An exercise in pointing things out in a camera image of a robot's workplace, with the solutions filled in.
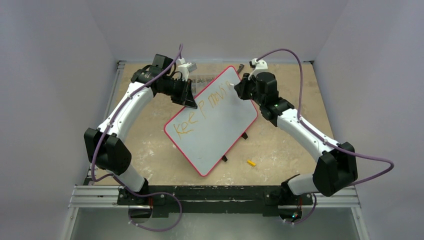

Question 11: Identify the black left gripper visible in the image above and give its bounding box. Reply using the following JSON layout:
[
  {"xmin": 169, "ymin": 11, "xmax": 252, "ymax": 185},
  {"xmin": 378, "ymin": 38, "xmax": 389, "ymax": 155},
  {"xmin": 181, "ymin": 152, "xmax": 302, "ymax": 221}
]
[{"xmin": 159, "ymin": 77, "xmax": 197, "ymax": 109}]

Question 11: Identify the pink framed whiteboard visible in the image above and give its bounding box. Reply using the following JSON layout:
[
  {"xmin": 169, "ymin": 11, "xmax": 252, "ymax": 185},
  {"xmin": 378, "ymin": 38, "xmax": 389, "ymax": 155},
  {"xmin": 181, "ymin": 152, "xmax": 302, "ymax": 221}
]
[{"xmin": 163, "ymin": 66, "xmax": 258, "ymax": 177}]

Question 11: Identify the yellow marker cap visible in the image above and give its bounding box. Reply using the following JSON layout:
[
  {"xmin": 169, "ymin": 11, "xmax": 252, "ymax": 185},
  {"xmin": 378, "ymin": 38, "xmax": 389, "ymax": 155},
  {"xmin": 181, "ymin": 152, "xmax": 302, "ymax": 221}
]
[{"xmin": 246, "ymin": 160, "xmax": 256, "ymax": 167}]

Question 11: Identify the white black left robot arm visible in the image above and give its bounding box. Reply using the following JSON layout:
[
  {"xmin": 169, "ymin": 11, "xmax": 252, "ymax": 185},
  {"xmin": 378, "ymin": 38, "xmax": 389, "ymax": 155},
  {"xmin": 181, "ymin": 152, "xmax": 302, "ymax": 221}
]
[{"xmin": 83, "ymin": 54, "xmax": 198, "ymax": 205}]

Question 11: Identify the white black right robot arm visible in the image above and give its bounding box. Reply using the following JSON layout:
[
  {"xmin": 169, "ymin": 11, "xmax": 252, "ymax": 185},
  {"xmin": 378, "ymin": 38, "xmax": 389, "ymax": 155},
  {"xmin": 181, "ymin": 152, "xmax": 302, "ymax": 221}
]
[{"xmin": 234, "ymin": 72, "xmax": 358, "ymax": 204}]

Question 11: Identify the black metal rod tool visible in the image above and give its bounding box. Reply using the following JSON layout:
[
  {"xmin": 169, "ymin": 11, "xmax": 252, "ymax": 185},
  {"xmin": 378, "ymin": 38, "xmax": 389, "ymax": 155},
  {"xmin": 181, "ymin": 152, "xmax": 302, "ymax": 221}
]
[{"xmin": 236, "ymin": 64, "xmax": 245, "ymax": 74}]

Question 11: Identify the clear plastic screw box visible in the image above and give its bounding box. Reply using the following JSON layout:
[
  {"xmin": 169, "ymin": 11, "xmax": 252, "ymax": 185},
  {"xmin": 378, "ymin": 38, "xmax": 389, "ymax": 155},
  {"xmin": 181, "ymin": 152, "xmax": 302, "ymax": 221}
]
[{"xmin": 189, "ymin": 63, "xmax": 218, "ymax": 96}]

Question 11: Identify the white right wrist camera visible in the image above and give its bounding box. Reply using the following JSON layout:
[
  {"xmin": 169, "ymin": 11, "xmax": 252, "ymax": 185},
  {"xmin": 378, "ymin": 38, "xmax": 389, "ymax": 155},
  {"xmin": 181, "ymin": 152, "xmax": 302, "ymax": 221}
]
[{"xmin": 248, "ymin": 58, "xmax": 268, "ymax": 80}]

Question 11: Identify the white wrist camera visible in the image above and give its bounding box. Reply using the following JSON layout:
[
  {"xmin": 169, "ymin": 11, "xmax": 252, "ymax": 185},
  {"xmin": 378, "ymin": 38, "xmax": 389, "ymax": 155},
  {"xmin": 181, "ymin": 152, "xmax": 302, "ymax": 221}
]
[
  {"xmin": 176, "ymin": 58, "xmax": 197, "ymax": 81},
  {"xmin": 248, "ymin": 58, "xmax": 268, "ymax": 80}
]

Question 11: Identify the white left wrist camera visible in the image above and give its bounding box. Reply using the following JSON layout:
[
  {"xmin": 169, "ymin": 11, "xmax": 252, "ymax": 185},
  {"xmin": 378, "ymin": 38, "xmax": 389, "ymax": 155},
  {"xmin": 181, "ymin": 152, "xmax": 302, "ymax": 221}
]
[{"xmin": 176, "ymin": 58, "xmax": 197, "ymax": 81}]

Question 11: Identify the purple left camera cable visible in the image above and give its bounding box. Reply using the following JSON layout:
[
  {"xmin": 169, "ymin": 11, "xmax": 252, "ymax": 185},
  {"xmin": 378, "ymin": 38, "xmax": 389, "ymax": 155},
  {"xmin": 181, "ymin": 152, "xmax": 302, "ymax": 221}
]
[{"xmin": 91, "ymin": 43, "xmax": 184, "ymax": 196}]

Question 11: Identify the purple camera cable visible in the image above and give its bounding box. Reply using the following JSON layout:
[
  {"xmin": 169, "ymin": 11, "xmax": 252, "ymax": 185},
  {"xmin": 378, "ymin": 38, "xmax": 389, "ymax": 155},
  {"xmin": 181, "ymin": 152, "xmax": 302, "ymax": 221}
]
[
  {"xmin": 91, "ymin": 43, "xmax": 184, "ymax": 196},
  {"xmin": 256, "ymin": 48, "xmax": 395, "ymax": 187}
]

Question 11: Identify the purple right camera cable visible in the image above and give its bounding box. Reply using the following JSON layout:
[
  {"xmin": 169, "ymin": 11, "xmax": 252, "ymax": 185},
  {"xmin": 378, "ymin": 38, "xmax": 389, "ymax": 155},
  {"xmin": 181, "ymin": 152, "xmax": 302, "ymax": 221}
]
[{"xmin": 256, "ymin": 48, "xmax": 395, "ymax": 187}]

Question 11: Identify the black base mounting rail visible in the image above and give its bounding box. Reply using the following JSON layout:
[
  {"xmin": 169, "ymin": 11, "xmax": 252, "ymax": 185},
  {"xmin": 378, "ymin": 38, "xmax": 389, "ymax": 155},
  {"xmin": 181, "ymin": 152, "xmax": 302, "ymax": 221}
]
[{"xmin": 117, "ymin": 185, "xmax": 314, "ymax": 218}]

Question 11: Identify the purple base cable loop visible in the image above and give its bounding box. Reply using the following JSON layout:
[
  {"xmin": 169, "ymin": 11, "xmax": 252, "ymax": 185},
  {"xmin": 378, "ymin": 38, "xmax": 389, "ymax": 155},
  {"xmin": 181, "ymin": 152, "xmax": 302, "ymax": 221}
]
[{"xmin": 128, "ymin": 192, "xmax": 184, "ymax": 233}]

